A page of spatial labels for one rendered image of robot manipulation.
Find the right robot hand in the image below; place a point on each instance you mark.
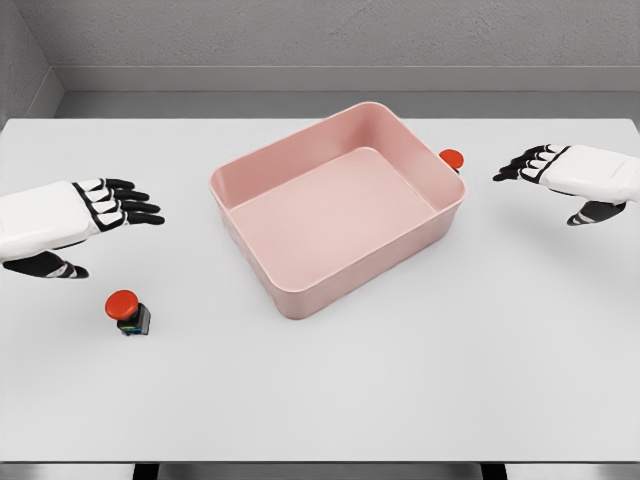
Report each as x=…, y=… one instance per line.
x=590, y=172

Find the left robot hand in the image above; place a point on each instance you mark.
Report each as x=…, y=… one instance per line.
x=50, y=215

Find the pink rectangular basket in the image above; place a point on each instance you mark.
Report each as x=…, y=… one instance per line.
x=336, y=210

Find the red button industrial switch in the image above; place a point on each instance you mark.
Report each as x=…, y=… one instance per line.
x=125, y=311
x=452, y=159

